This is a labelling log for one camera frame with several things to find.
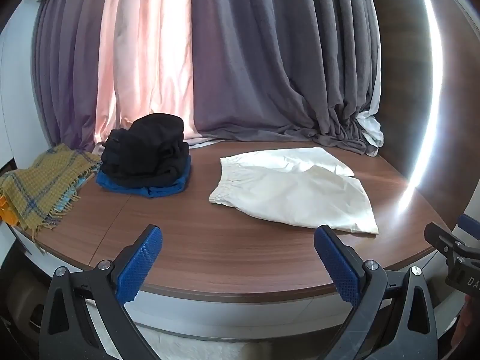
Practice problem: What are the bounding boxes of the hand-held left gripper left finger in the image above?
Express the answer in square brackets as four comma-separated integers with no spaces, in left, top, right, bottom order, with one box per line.
[38,224,164,360]

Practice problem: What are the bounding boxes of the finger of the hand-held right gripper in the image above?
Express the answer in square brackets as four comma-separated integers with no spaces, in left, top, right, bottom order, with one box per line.
[457,214,480,241]
[424,222,468,267]

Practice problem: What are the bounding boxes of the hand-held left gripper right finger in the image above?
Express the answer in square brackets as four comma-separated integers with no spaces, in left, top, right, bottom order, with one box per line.
[313,225,439,360]

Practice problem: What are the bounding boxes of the white pants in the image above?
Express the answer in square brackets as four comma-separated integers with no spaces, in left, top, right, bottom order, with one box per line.
[209,147,379,236]

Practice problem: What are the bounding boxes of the blue folded garment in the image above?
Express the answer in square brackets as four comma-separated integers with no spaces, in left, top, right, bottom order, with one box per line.
[95,155,193,199]

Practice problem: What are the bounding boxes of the pile of black clothes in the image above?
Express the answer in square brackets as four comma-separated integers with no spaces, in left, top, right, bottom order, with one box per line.
[100,113,190,188]

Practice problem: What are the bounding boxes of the yellow plaid fringed scarf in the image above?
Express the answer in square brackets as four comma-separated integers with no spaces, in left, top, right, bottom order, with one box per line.
[0,143,103,250]

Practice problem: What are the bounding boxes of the white sheer curtain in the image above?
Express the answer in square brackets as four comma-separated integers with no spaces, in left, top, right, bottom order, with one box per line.
[354,71,385,148]

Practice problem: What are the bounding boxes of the orange object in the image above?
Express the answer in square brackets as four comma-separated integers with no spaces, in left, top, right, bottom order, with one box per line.
[0,194,19,226]

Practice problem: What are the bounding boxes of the grey curtain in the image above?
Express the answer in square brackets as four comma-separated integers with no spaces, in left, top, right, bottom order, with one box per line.
[33,0,119,152]
[190,0,380,157]

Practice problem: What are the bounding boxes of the pink curtain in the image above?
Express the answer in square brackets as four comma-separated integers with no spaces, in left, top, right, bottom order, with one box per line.
[94,0,201,146]

